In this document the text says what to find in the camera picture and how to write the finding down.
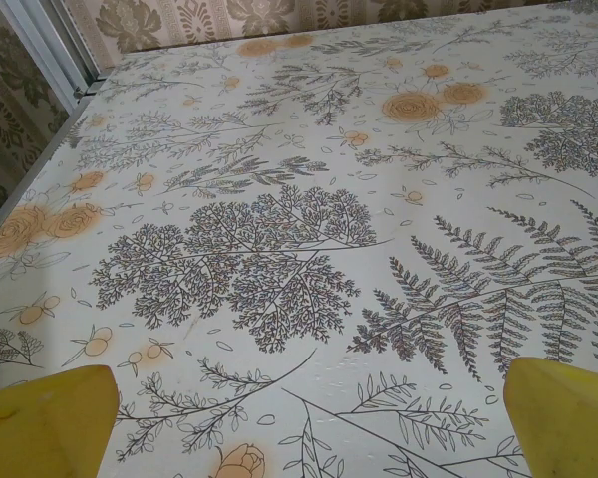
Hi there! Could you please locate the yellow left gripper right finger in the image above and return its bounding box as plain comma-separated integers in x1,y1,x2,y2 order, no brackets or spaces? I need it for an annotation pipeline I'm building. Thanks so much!
504,356,598,478

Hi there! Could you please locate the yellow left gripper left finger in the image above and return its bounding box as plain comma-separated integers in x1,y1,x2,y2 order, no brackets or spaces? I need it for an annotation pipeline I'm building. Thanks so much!
0,365,119,478

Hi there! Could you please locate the aluminium frame post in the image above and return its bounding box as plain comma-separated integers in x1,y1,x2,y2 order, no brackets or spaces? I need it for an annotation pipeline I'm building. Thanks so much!
0,0,107,119

